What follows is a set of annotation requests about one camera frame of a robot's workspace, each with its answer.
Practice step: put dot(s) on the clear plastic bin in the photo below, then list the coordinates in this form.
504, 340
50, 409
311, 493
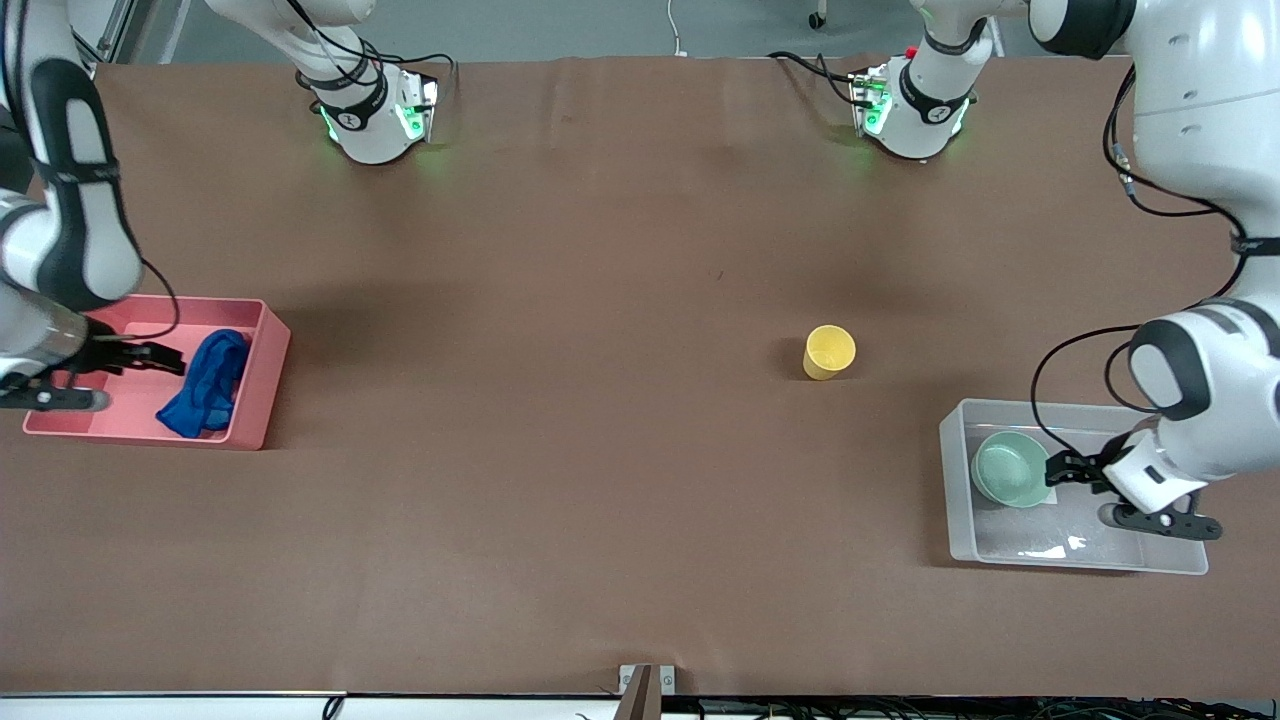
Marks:
1060, 555

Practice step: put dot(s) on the yellow plastic cup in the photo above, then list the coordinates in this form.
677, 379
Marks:
828, 352

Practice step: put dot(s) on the brown table cover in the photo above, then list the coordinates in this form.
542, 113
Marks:
620, 300

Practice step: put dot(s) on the blue mesh bag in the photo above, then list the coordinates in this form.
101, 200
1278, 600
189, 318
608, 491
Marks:
205, 390

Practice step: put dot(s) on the metal table edge bracket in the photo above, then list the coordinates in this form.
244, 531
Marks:
640, 685

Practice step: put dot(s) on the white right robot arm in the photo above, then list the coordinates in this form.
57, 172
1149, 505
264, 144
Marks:
80, 230

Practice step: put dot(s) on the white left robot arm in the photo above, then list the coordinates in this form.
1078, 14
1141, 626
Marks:
1210, 110

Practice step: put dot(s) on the pink plastic bin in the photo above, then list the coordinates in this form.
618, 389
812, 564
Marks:
130, 395

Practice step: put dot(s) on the green plastic bowl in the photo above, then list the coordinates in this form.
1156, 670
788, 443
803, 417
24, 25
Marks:
1005, 470

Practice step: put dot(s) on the aluminium frame profile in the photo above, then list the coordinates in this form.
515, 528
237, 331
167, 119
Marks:
100, 35

